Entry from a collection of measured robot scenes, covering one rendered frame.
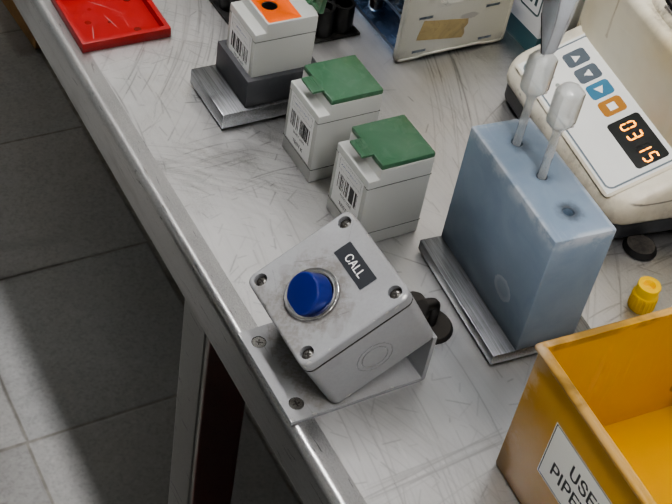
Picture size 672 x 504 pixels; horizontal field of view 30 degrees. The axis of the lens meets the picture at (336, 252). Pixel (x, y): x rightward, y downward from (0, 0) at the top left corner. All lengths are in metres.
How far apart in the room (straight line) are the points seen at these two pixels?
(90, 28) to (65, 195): 1.16
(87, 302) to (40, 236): 0.16
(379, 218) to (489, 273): 0.08
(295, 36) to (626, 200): 0.24
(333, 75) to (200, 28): 0.17
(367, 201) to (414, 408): 0.13
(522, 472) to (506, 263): 0.13
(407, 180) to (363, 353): 0.14
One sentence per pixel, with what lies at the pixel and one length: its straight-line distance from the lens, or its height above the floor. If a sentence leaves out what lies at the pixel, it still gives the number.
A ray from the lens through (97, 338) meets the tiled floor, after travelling 1.88.
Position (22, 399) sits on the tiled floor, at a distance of 1.81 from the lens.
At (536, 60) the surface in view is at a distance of 0.70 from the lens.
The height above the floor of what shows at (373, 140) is 0.94.
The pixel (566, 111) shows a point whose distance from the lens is 0.69.
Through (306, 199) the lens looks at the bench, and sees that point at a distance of 0.82.
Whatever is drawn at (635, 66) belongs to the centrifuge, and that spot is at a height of 0.95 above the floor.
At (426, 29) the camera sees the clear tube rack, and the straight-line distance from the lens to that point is 0.95.
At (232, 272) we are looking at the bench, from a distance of 0.77.
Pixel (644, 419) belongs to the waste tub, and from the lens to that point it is 0.74.
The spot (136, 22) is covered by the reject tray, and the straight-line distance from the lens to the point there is 0.95.
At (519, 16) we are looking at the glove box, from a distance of 1.00.
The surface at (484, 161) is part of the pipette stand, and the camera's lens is 0.74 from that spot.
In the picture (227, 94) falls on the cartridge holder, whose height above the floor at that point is 0.89.
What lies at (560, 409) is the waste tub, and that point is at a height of 0.96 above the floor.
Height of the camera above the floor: 1.43
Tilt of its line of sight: 44 degrees down
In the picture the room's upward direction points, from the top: 11 degrees clockwise
